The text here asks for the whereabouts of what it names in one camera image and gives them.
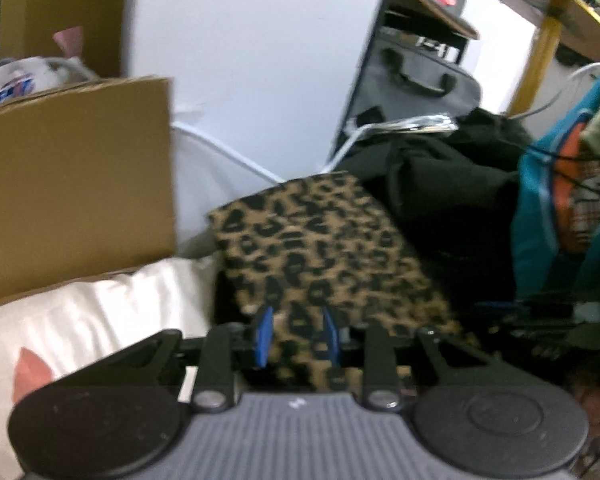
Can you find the purple detergent bag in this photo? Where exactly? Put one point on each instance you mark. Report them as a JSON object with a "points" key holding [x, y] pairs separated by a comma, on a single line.
{"points": [[15, 85]]}

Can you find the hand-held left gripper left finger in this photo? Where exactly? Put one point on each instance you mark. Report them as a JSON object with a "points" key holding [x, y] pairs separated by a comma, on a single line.
{"points": [[264, 335]]}

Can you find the silver plastic packaging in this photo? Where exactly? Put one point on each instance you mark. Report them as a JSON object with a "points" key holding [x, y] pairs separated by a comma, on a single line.
{"points": [[425, 122]]}

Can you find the black clothes heap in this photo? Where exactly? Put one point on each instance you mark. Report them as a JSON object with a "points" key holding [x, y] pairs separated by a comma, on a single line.
{"points": [[430, 180]]}

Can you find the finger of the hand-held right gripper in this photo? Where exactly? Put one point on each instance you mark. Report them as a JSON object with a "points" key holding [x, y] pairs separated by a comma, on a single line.
{"points": [[495, 305]]}

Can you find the brown cardboard sheet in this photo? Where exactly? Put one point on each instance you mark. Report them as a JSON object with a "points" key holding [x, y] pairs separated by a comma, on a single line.
{"points": [[75, 185]]}

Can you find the grey bag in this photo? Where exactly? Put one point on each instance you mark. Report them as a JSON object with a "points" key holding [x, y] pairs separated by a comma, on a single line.
{"points": [[460, 95]]}

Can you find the teal printed garment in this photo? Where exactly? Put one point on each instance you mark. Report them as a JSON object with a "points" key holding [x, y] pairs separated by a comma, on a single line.
{"points": [[535, 220]]}

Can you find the black topped stool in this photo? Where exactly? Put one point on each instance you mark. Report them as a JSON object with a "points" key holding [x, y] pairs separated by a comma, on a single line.
{"points": [[430, 7]]}

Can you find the round black side table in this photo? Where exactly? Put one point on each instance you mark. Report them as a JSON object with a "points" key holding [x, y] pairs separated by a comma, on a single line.
{"points": [[542, 50]]}

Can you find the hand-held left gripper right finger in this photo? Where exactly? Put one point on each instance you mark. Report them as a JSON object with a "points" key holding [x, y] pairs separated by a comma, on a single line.
{"points": [[330, 335]]}

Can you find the pink eared object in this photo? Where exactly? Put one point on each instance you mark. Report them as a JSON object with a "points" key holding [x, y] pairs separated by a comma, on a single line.
{"points": [[70, 40]]}

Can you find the leopard print garment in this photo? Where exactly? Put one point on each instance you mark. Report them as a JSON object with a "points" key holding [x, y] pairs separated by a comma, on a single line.
{"points": [[320, 245]]}

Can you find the cream bear print bedsheet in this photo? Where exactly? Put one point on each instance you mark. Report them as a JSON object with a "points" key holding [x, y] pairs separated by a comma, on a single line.
{"points": [[105, 305]]}

